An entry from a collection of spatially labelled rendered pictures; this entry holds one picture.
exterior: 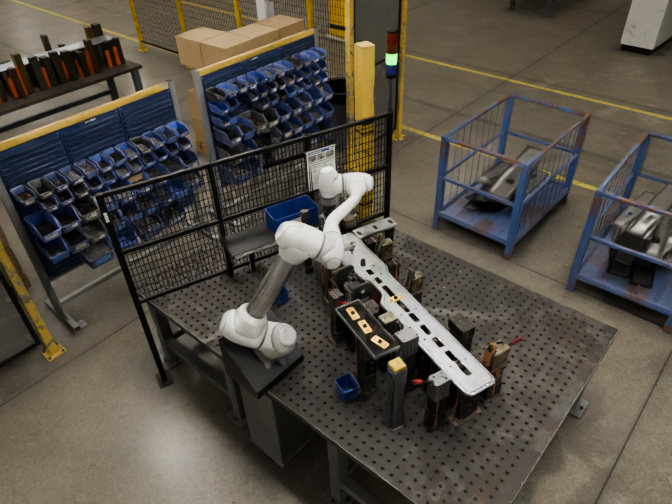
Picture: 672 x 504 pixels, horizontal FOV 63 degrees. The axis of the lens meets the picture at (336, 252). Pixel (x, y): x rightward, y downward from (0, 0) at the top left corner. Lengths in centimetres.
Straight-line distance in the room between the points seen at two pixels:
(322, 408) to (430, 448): 57
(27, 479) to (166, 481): 86
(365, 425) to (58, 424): 219
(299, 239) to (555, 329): 174
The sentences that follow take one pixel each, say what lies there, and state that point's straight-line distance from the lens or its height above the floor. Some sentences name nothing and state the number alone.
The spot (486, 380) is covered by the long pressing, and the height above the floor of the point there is 100.
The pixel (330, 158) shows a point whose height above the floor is 135.
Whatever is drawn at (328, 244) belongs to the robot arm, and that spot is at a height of 159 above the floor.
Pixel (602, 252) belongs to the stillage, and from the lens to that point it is 507.
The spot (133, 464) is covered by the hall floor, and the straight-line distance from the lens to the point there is 381.
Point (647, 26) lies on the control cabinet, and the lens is 1029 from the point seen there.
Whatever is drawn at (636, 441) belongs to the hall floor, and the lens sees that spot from 402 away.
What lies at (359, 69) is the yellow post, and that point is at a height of 186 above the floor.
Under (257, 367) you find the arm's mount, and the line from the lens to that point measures 296.
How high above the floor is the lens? 307
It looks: 38 degrees down
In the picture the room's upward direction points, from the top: 2 degrees counter-clockwise
